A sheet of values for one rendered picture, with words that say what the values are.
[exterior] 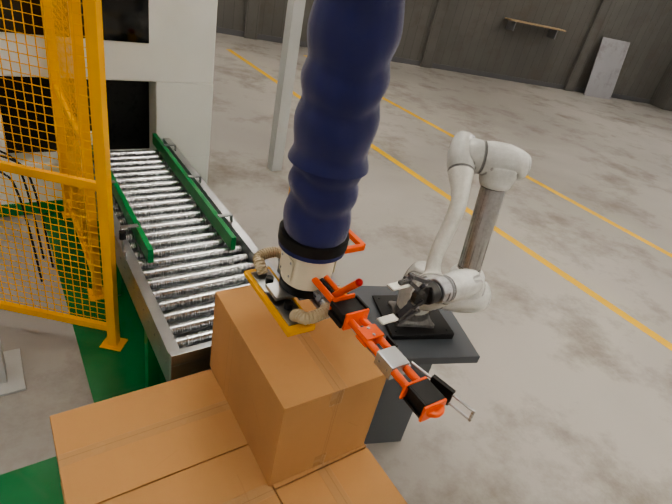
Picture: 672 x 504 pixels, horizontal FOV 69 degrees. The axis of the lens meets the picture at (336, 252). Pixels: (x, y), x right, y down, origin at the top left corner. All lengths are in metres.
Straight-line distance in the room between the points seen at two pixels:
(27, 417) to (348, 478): 1.60
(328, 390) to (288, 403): 0.14
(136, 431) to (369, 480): 0.86
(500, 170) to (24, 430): 2.39
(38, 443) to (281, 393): 1.43
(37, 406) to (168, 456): 1.09
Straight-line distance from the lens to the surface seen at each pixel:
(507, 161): 2.00
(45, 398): 2.89
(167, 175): 3.69
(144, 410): 2.05
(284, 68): 5.00
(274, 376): 1.62
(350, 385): 1.65
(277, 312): 1.57
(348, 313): 1.40
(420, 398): 1.25
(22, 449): 2.72
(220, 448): 1.93
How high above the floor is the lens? 2.12
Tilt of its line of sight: 31 degrees down
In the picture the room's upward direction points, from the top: 13 degrees clockwise
